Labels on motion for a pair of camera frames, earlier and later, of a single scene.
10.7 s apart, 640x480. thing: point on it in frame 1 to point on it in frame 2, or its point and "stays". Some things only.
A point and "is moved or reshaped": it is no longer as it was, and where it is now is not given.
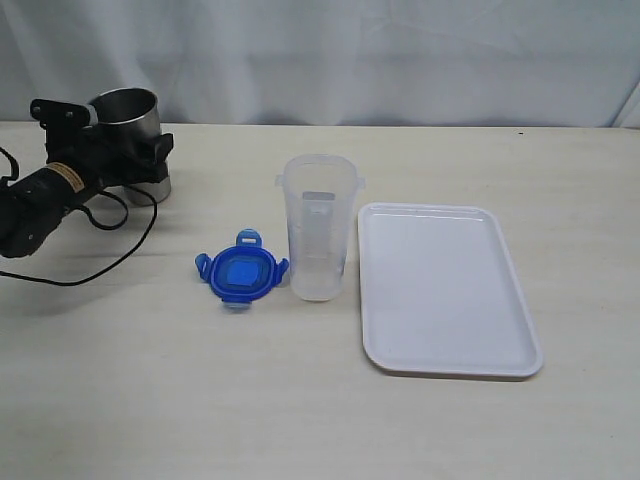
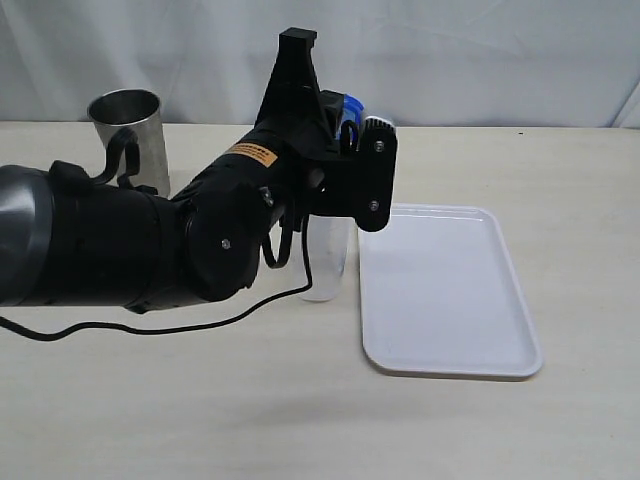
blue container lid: (244, 273) is moved or reshaped
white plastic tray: (440, 297) stays
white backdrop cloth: (537, 63) stays
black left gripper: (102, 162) to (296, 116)
